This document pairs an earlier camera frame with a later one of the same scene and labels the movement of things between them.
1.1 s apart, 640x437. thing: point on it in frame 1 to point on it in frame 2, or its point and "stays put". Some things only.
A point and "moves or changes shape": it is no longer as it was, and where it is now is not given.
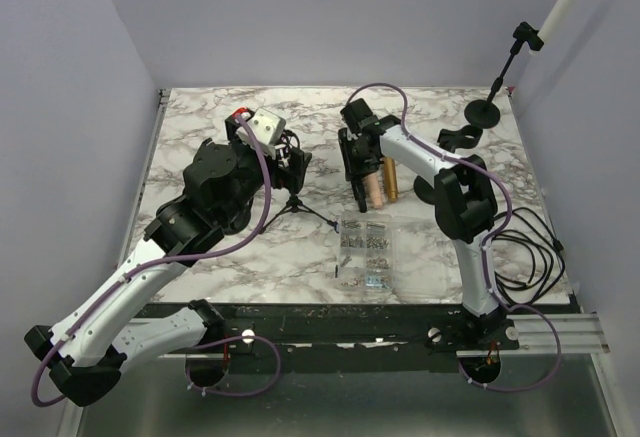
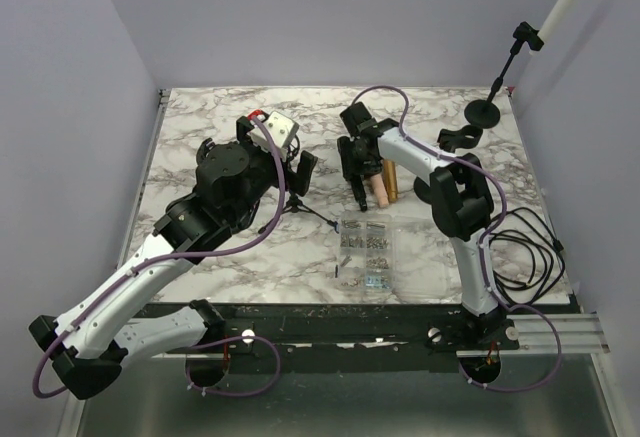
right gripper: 353,166 stays put
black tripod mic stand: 295,205 stays put
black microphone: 358,188 stays put
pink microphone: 372,184 moves or changes shape
